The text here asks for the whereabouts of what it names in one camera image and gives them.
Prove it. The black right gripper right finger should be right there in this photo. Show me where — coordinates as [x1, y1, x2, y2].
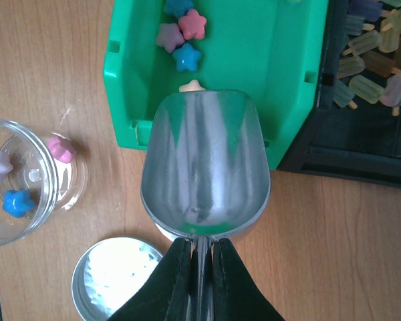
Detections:
[213, 239, 283, 321]

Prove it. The green plastic bin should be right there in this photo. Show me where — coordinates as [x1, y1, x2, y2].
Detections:
[103, 1, 335, 169]

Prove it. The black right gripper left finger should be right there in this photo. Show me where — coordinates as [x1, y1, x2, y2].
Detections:
[109, 239, 191, 321]

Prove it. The peach star candy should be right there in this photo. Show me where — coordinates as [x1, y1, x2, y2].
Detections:
[178, 79, 205, 92]

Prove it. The clear plastic jar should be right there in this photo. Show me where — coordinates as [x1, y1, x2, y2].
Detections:
[0, 119, 88, 246]

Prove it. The metal scoop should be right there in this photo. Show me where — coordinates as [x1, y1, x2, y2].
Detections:
[140, 90, 271, 320]

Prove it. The red star candy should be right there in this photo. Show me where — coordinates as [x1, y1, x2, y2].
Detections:
[178, 9, 207, 40]

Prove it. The black plastic bin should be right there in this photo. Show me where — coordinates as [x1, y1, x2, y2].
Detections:
[278, 1, 401, 188]

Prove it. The lilac star candy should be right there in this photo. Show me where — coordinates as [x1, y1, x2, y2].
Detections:
[156, 23, 185, 54]

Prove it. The blue star candy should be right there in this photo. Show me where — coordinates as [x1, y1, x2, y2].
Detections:
[2, 189, 35, 219]
[172, 43, 203, 72]
[164, 0, 194, 19]

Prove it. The silver jar lid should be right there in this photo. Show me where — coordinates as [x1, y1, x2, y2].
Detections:
[72, 237, 162, 320]

